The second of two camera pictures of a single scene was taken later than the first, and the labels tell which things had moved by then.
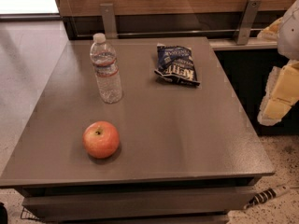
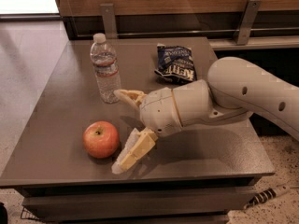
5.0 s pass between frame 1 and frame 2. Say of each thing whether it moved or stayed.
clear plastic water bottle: stayed
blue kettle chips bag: stayed
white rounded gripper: moved
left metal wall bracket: stayed
